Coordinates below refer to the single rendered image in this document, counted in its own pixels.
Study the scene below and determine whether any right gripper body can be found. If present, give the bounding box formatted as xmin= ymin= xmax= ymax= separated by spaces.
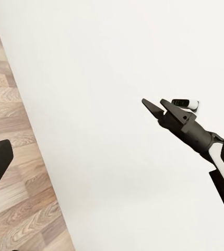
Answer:
xmin=160 ymin=112 xmax=204 ymax=146

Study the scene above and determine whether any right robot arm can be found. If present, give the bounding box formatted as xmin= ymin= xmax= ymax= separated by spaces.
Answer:
xmin=142 ymin=98 xmax=224 ymax=203

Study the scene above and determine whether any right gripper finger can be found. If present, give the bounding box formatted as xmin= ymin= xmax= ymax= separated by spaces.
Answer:
xmin=159 ymin=99 xmax=193 ymax=125
xmin=142 ymin=99 xmax=171 ymax=126

